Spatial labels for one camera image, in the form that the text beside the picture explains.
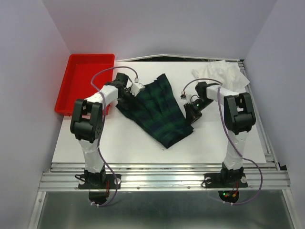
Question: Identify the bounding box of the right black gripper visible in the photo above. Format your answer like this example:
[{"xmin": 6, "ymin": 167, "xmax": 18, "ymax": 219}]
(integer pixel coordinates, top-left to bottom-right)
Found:
[{"xmin": 183, "ymin": 98, "xmax": 214, "ymax": 127}]

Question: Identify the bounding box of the green plaid skirt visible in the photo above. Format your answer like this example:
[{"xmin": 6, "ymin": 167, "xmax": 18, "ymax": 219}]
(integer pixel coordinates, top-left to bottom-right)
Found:
[{"xmin": 116, "ymin": 73, "xmax": 193, "ymax": 148}]

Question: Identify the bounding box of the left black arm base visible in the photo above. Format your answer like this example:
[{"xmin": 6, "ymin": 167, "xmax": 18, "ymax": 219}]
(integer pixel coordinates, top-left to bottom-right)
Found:
[{"xmin": 74, "ymin": 167, "xmax": 122, "ymax": 208}]

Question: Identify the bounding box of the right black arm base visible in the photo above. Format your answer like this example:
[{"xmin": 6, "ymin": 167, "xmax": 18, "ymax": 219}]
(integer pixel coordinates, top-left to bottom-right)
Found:
[{"xmin": 201, "ymin": 163, "xmax": 248, "ymax": 205}]

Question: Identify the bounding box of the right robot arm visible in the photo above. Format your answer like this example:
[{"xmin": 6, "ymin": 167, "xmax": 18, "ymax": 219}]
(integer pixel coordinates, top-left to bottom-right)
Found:
[{"xmin": 184, "ymin": 81, "xmax": 256, "ymax": 186}]

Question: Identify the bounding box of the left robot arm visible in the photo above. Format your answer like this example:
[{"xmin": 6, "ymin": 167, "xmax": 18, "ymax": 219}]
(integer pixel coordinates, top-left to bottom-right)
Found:
[{"xmin": 70, "ymin": 73, "xmax": 144, "ymax": 188}]

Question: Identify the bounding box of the white folded skirt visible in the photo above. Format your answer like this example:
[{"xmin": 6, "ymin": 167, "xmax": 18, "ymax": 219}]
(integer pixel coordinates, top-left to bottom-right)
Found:
[{"xmin": 191, "ymin": 60, "xmax": 250, "ymax": 92}]

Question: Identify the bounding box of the red plastic tray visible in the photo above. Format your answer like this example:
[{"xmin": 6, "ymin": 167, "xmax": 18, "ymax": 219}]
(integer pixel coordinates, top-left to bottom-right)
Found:
[{"xmin": 54, "ymin": 53, "xmax": 115, "ymax": 116}]

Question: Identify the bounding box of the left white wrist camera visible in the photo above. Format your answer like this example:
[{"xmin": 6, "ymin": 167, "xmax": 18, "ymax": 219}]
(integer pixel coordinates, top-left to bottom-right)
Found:
[{"xmin": 130, "ymin": 82, "xmax": 145, "ymax": 96}]

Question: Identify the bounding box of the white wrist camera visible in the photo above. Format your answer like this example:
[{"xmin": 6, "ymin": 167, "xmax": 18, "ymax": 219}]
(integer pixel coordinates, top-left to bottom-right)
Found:
[
  {"xmin": 130, "ymin": 82, "xmax": 145, "ymax": 96},
  {"xmin": 180, "ymin": 91, "xmax": 193, "ymax": 104}
]

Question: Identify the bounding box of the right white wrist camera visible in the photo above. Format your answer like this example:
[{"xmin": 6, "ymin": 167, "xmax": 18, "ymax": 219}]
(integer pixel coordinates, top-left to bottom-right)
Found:
[{"xmin": 180, "ymin": 91, "xmax": 193, "ymax": 104}]

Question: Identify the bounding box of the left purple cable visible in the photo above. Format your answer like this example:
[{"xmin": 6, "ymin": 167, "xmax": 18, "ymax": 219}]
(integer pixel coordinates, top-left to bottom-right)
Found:
[{"xmin": 90, "ymin": 66, "xmax": 120, "ymax": 208}]

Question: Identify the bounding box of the aluminium rail frame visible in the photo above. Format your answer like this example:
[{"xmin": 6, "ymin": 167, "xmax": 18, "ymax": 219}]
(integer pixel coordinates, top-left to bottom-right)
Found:
[{"xmin": 28, "ymin": 55, "xmax": 296, "ymax": 229}]

